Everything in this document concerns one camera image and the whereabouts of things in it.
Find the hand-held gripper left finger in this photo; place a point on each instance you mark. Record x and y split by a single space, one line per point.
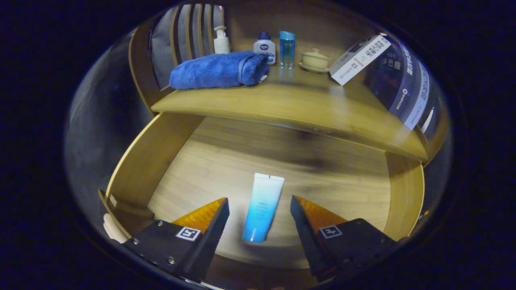
207 243

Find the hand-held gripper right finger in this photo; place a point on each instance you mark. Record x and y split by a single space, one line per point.
308 237

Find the blue and white tube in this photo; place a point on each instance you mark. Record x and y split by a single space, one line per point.
262 205

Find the wooden countertop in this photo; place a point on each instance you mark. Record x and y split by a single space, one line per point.
290 100

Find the blue folded towel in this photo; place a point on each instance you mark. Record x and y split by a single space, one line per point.
213 70

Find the pale grey book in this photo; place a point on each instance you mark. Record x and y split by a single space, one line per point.
419 100

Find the beige lidded teacup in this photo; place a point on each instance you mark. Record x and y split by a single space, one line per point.
315 60

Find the dark blue book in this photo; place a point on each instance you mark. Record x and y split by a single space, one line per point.
387 76

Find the white book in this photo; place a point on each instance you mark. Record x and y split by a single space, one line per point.
358 60

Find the clear blue bottle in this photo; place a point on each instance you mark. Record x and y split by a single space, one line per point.
287 50

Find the white bottle with blue cap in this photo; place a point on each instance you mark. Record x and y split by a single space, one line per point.
264 46

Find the white pump bottle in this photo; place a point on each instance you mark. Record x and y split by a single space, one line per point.
221 42

